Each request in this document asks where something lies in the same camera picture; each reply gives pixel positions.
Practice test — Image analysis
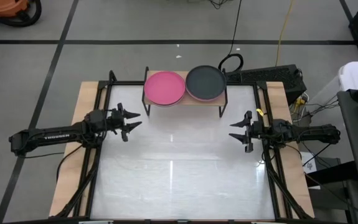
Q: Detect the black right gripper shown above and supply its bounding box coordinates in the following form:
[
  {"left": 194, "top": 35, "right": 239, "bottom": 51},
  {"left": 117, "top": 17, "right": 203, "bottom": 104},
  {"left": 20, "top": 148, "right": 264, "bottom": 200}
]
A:
[{"left": 228, "top": 110, "right": 272, "bottom": 154}]

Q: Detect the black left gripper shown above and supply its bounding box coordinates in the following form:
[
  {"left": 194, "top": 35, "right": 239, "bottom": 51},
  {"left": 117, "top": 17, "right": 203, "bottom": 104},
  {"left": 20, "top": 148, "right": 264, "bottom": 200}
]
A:
[{"left": 103, "top": 102, "right": 143, "bottom": 142}]

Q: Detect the dark grey plate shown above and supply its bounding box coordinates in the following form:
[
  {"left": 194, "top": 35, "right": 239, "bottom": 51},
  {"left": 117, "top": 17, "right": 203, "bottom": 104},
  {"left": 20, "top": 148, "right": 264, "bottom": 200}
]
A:
[{"left": 186, "top": 65, "right": 227, "bottom": 101}]

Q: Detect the wooden shelf with black legs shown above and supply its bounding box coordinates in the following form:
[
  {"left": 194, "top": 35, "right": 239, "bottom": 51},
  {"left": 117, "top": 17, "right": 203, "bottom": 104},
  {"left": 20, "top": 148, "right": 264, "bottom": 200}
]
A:
[{"left": 141, "top": 66, "right": 228, "bottom": 119}]

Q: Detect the purple plate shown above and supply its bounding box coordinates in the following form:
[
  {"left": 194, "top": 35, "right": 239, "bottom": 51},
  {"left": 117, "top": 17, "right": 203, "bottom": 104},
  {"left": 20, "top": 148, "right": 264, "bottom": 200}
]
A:
[{"left": 187, "top": 90, "right": 227, "bottom": 103}]

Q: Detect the yellow plug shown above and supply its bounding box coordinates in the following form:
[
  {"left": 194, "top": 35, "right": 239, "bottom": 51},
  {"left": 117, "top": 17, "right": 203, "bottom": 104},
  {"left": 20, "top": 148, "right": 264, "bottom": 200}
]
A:
[{"left": 293, "top": 97, "right": 306, "bottom": 110}]

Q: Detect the white paper label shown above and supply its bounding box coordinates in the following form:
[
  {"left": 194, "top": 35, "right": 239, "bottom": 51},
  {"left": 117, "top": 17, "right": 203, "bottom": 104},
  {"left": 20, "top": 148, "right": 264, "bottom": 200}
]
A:
[{"left": 299, "top": 151, "right": 318, "bottom": 174}]

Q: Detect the orange vacuum cleaner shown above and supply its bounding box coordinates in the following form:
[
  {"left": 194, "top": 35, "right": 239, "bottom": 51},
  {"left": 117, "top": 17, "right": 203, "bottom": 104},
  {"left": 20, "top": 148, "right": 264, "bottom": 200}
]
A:
[{"left": 0, "top": 0, "right": 30, "bottom": 18}]

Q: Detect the black table frame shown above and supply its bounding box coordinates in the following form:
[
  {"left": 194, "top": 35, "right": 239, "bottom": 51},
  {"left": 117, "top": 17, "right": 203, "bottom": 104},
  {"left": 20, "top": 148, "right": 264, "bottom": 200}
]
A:
[{"left": 53, "top": 70, "right": 314, "bottom": 223}]

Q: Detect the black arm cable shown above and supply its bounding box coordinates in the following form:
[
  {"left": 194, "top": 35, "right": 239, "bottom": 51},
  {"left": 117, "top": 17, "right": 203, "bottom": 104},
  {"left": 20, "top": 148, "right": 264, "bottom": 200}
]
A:
[{"left": 55, "top": 144, "right": 83, "bottom": 184}]

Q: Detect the black looped floor cable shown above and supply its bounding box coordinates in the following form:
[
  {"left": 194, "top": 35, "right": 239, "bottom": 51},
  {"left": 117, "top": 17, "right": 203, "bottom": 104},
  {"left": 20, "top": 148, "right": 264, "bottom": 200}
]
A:
[{"left": 217, "top": 0, "right": 245, "bottom": 74}]

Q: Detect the yellow floor cable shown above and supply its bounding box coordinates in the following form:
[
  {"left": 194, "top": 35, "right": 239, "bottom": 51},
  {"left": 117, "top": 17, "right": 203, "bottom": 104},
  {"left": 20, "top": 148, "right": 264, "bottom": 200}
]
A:
[{"left": 275, "top": 0, "right": 296, "bottom": 67}]

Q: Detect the black vacuum hose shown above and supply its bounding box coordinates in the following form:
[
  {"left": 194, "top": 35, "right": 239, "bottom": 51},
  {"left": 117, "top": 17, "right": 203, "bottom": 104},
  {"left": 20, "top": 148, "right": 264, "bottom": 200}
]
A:
[{"left": 0, "top": 0, "right": 42, "bottom": 28}]

